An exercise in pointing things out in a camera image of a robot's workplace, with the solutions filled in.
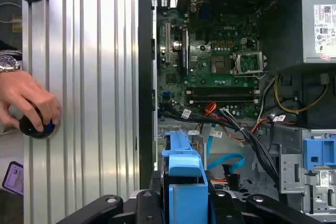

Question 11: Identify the black RAM slot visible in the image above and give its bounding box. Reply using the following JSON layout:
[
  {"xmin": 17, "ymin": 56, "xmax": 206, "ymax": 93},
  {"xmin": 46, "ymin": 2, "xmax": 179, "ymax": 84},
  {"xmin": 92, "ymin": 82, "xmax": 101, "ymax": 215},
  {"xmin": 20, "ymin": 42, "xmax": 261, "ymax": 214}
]
[
  {"xmin": 188, "ymin": 87, "xmax": 260, "ymax": 97},
  {"xmin": 188, "ymin": 97, "xmax": 260, "ymax": 105}
]

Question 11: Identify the person's left hand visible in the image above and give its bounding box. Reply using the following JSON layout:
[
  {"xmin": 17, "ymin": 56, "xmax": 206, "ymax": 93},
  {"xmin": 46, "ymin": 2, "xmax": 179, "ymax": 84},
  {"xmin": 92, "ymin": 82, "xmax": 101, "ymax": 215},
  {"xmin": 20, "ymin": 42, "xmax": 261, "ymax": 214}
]
[{"xmin": 0, "ymin": 70, "xmax": 62, "ymax": 131}]

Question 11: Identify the thin orange wire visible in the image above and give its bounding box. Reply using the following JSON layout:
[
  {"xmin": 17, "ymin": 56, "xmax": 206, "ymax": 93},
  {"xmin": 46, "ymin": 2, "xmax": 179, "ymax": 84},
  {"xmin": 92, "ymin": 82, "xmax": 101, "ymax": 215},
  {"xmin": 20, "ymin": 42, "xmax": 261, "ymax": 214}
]
[{"xmin": 209, "ymin": 126, "xmax": 249, "ymax": 148}]

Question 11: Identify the metal socket cover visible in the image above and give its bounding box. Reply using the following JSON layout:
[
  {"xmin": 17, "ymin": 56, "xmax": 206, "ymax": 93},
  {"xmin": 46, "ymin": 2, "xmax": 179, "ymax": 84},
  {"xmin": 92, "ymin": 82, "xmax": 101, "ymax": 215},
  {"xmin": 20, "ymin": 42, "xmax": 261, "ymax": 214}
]
[{"xmin": 232, "ymin": 51, "xmax": 265, "ymax": 74}]

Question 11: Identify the green motherboard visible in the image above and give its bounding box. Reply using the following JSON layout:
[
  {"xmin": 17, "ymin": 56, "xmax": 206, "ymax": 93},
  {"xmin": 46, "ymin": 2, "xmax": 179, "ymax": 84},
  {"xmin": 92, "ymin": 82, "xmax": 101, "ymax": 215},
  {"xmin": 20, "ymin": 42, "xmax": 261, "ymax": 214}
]
[{"xmin": 157, "ymin": 8, "xmax": 263, "ymax": 120}]

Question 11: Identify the black expansion slot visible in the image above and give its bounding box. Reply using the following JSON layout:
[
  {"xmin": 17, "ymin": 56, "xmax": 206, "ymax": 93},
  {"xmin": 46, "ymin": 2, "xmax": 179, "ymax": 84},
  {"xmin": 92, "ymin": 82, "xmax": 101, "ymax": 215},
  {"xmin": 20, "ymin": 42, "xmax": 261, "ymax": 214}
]
[{"xmin": 180, "ymin": 28, "xmax": 191, "ymax": 76}]

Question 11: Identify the hard disk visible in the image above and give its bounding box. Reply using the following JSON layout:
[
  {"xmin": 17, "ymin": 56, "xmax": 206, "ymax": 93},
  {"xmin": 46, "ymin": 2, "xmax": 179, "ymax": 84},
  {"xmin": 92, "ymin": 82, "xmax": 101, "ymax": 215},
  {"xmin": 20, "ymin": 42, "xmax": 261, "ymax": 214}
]
[{"xmin": 154, "ymin": 131, "xmax": 211, "ymax": 224}]

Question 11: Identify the thin metal locking lever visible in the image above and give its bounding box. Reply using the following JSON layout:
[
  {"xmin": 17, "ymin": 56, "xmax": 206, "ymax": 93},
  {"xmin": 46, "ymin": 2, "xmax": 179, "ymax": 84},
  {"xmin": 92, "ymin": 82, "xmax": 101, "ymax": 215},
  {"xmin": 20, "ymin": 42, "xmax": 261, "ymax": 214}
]
[{"xmin": 232, "ymin": 69, "xmax": 269, "ymax": 78}]

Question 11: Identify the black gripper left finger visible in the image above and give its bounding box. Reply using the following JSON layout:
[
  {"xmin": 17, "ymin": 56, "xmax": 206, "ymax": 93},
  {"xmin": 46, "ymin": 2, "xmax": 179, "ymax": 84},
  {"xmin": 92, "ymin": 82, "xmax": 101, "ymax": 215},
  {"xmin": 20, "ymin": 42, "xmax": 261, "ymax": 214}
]
[{"xmin": 56, "ymin": 189, "xmax": 161, "ymax": 224}]

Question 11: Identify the white cable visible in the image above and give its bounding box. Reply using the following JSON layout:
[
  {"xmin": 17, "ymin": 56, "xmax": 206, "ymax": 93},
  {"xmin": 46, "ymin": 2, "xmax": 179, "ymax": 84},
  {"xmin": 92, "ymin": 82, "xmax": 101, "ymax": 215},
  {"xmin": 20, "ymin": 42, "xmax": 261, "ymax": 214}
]
[{"xmin": 0, "ymin": 2, "xmax": 17, "ymax": 25}]

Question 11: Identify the black and silver PC case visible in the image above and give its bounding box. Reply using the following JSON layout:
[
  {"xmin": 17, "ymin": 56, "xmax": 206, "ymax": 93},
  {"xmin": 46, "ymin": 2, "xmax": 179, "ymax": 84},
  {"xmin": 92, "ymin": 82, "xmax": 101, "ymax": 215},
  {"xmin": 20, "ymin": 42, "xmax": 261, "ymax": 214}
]
[{"xmin": 138, "ymin": 0, "xmax": 336, "ymax": 224}]

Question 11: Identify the CPU socket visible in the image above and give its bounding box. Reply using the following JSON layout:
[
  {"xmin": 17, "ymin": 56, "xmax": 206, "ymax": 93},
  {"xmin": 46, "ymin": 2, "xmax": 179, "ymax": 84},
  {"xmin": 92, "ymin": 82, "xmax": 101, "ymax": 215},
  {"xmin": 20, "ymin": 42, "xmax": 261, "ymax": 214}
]
[{"xmin": 209, "ymin": 53, "xmax": 232, "ymax": 74}]

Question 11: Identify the thick black wire bundle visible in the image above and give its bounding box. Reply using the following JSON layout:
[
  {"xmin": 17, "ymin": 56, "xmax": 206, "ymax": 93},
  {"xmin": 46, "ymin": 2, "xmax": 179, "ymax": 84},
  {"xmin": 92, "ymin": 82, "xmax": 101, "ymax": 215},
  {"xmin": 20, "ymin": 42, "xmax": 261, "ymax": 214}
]
[{"xmin": 219, "ymin": 108, "xmax": 279, "ymax": 186}]

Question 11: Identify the multicoloured disk power wire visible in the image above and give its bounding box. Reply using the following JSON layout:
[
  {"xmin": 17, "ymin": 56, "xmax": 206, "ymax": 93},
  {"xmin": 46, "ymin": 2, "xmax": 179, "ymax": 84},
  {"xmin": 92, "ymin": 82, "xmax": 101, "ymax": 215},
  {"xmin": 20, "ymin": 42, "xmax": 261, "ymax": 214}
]
[{"xmin": 209, "ymin": 173, "xmax": 241, "ymax": 192}]

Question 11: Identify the silver wristwatch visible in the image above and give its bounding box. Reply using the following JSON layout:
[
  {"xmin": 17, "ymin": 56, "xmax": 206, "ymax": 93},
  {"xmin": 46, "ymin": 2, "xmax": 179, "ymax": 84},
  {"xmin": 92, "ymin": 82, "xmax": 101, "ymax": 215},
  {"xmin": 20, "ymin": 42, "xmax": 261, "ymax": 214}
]
[{"xmin": 0, "ymin": 53, "xmax": 22, "ymax": 74}]

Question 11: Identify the yellow wire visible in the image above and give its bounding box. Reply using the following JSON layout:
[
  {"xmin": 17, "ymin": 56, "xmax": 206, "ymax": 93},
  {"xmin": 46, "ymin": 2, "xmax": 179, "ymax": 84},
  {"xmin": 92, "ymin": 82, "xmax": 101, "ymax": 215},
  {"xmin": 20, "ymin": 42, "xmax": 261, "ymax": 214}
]
[{"xmin": 274, "ymin": 75, "xmax": 329, "ymax": 114}]

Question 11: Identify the phone in purple case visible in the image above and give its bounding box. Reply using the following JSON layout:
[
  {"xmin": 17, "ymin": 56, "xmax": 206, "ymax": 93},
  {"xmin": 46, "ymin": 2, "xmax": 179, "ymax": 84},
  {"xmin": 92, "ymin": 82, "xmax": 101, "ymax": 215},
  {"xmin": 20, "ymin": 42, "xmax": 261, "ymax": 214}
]
[{"xmin": 1, "ymin": 161, "xmax": 25, "ymax": 197}]

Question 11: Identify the flat blue data wire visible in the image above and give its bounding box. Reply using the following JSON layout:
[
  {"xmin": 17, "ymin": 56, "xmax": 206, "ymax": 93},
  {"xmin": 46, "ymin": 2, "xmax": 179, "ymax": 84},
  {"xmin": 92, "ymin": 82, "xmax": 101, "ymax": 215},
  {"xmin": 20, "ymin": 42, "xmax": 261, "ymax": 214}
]
[{"xmin": 204, "ymin": 129, "xmax": 247, "ymax": 175}]

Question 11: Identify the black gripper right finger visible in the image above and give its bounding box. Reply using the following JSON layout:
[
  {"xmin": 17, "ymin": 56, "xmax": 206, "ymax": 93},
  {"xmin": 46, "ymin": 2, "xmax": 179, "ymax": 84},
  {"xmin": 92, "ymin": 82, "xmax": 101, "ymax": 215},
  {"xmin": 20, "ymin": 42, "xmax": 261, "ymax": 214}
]
[{"xmin": 209, "ymin": 191, "xmax": 324, "ymax": 224}]

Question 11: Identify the blue carrier in drive cage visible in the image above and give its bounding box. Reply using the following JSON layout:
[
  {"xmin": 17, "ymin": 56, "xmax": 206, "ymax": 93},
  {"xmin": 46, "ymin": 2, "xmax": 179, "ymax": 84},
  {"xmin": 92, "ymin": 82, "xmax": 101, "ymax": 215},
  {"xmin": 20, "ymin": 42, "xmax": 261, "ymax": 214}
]
[{"xmin": 302, "ymin": 133, "xmax": 336, "ymax": 169}]

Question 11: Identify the silver drive cage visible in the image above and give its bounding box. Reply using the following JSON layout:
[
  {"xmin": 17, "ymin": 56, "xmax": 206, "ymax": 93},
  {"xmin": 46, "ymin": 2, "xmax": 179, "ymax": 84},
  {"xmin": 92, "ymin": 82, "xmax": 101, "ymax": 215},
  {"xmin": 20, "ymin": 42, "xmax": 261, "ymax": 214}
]
[{"xmin": 272, "ymin": 126, "xmax": 336, "ymax": 216}]

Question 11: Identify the round black tool blue ring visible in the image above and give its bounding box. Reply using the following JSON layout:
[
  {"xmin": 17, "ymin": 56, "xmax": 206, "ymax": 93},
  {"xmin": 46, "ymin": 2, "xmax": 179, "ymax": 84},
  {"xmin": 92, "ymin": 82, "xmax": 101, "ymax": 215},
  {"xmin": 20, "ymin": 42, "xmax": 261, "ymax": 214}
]
[{"xmin": 19, "ymin": 106, "xmax": 57, "ymax": 140}]

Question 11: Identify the black air shroud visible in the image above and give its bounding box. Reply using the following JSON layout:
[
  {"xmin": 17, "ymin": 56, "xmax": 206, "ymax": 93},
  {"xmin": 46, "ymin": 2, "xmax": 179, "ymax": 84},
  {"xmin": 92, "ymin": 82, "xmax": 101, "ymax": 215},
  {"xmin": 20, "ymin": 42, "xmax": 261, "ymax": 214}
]
[{"xmin": 258, "ymin": 0, "xmax": 303, "ymax": 73}]

